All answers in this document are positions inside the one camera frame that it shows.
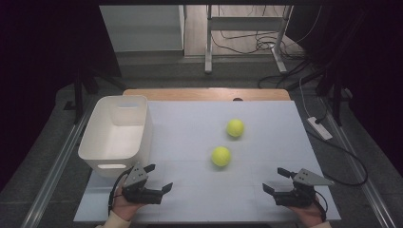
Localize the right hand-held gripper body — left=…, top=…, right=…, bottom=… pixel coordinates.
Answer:
left=273, top=168, right=336, bottom=208

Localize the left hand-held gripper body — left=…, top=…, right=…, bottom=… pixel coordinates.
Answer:
left=122, top=162, right=164, bottom=205

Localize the white plastic bin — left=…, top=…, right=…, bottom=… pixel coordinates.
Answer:
left=77, top=95, right=154, bottom=179

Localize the yellow tennis ball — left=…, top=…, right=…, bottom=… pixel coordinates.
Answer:
left=210, top=145, right=232, bottom=167
left=225, top=118, right=245, bottom=139

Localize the person's right hand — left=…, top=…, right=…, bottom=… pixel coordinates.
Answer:
left=286, top=195, right=324, bottom=228

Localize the person's left hand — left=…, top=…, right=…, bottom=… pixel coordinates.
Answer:
left=112, top=186, right=146, bottom=222

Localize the white board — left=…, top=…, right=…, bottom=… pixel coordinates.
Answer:
left=73, top=100, right=342, bottom=223

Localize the white power strip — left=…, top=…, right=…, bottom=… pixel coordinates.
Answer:
left=306, top=116, right=334, bottom=142

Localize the wooden table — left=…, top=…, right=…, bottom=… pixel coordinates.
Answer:
left=123, top=88, right=292, bottom=102

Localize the black stand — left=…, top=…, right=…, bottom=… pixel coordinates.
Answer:
left=284, top=9, right=355, bottom=127
left=63, top=61, right=127, bottom=125

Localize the white cabinet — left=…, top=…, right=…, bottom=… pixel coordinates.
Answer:
left=99, top=4, right=186, bottom=53

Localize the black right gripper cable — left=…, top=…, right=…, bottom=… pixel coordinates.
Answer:
left=313, top=189, right=329, bottom=222

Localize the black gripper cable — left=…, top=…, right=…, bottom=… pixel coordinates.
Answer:
left=313, top=189, right=329, bottom=222
left=107, top=166, right=134, bottom=217

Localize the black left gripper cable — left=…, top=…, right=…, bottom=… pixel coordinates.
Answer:
left=107, top=166, right=134, bottom=217

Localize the aluminium floor rail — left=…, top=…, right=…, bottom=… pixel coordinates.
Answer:
left=318, top=96, right=397, bottom=228
left=20, top=94, right=96, bottom=228

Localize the black power strip cable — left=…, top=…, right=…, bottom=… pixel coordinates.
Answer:
left=305, top=126, right=370, bottom=187

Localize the tangle of black floor cables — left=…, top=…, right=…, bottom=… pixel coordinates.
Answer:
left=210, top=5, right=317, bottom=90

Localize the white metal desk frame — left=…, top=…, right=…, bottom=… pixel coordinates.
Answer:
left=203, top=4, right=295, bottom=75

